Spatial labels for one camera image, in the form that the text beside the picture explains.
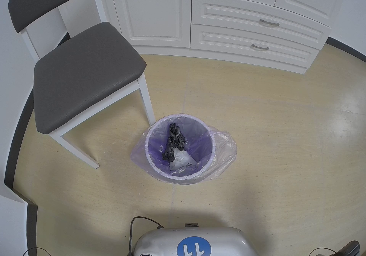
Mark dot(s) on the black plastic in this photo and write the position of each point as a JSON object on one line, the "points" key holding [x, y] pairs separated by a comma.
{"points": [[173, 140]]}

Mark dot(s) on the purple plastic bag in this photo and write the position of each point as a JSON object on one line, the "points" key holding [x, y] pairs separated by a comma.
{"points": [[226, 146]]}

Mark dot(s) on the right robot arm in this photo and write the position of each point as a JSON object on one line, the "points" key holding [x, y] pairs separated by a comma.
{"points": [[348, 247]]}

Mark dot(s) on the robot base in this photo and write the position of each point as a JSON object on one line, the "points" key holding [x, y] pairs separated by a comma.
{"points": [[171, 240]]}

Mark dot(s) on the white trash bin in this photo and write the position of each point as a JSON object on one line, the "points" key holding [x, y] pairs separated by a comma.
{"points": [[147, 150]]}

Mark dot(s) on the grey and white chair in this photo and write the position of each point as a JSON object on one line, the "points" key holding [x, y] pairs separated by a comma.
{"points": [[85, 72]]}

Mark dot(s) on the white wardrobe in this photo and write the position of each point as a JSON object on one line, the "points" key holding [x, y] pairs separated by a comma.
{"points": [[228, 6]]}

